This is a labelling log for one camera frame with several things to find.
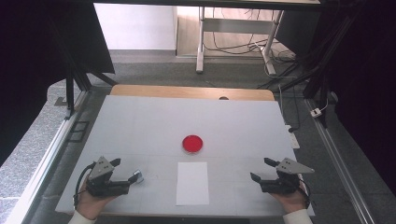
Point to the red petri dish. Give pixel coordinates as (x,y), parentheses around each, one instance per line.
(192,143)

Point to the white metal desk frame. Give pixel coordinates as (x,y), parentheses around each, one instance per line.
(200,40)

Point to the black metal stand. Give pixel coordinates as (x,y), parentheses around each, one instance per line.
(69,93)
(323,71)

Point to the aluminium rail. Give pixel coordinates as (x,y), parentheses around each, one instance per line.
(339,161)
(46,155)

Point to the small white adapter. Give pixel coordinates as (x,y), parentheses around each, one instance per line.
(316,112)

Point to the person's right hand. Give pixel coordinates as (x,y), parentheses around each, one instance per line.
(292,202)

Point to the white paper sheet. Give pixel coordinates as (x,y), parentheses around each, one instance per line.
(192,183)

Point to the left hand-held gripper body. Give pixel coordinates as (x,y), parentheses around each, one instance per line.
(99,186)

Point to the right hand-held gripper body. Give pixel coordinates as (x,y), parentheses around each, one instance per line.
(280,186)

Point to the black curtain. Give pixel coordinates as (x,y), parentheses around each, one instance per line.
(37,62)
(367,93)

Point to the person's left hand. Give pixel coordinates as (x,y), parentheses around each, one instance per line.
(90,205)

